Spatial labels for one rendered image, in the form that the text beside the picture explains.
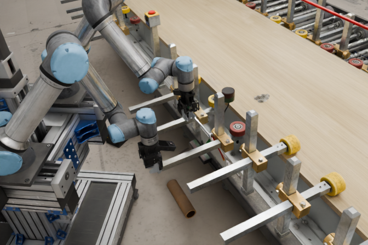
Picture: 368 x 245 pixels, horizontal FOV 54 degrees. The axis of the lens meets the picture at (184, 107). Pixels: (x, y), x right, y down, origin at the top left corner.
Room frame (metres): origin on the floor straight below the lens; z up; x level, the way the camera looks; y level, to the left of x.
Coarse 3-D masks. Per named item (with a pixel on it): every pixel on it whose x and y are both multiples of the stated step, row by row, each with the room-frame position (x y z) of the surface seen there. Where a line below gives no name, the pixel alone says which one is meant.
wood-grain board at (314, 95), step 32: (128, 0) 3.09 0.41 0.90; (160, 0) 3.02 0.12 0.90; (192, 0) 2.96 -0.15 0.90; (224, 0) 2.90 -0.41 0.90; (160, 32) 2.40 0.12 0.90; (192, 32) 2.35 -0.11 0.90; (224, 32) 2.31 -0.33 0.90; (256, 32) 2.27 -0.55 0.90; (288, 32) 2.22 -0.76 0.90; (224, 64) 1.88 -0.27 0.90; (256, 64) 1.85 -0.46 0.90; (288, 64) 1.82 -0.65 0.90; (320, 64) 1.79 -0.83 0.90; (288, 96) 1.50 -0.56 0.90; (320, 96) 1.48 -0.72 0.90; (352, 96) 1.45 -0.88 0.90; (288, 128) 1.25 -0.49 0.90; (320, 128) 1.24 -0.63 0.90; (352, 128) 1.22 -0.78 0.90; (320, 160) 1.04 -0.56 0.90; (352, 160) 1.02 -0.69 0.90; (352, 192) 0.86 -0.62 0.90
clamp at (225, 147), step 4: (212, 132) 1.31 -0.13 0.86; (216, 136) 1.28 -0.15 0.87; (220, 136) 1.27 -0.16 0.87; (224, 136) 1.27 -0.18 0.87; (228, 136) 1.27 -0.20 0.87; (220, 140) 1.24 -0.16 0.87; (224, 140) 1.24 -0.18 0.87; (224, 144) 1.21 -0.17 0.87; (228, 144) 1.21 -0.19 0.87; (232, 144) 1.22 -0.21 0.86; (224, 148) 1.21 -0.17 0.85; (228, 148) 1.21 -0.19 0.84; (232, 148) 1.22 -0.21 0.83
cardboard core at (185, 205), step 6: (174, 180) 1.70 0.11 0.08; (168, 186) 1.67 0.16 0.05; (174, 186) 1.65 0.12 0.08; (180, 186) 1.66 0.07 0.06; (174, 192) 1.60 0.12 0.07; (180, 192) 1.59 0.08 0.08; (174, 198) 1.58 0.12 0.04; (180, 198) 1.54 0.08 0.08; (186, 198) 1.54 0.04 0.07; (180, 204) 1.50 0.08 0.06; (186, 204) 1.49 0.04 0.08; (186, 210) 1.44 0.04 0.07; (192, 210) 1.44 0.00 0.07; (186, 216) 1.42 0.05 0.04; (192, 216) 1.44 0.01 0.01
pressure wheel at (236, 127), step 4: (232, 124) 1.31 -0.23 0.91; (236, 124) 1.31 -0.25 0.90; (240, 124) 1.31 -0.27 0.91; (244, 124) 1.30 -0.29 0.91; (232, 128) 1.28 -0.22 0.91; (236, 128) 1.28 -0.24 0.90; (240, 128) 1.28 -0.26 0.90; (244, 128) 1.27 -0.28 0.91; (232, 132) 1.27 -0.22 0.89; (236, 132) 1.26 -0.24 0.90; (240, 132) 1.25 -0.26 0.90; (244, 132) 1.26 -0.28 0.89; (236, 136) 1.26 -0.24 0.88; (240, 136) 1.25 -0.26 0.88
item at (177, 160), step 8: (232, 136) 1.27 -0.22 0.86; (208, 144) 1.23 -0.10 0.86; (216, 144) 1.23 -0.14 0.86; (192, 152) 1.19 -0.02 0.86; (200, 152) 1.19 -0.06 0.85; (208, 152) 1.21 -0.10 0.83; (168, 160) 1.15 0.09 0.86; (176, 160) 1.15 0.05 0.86; (184, 160) 1.16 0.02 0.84; (168, 168) 1.13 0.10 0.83
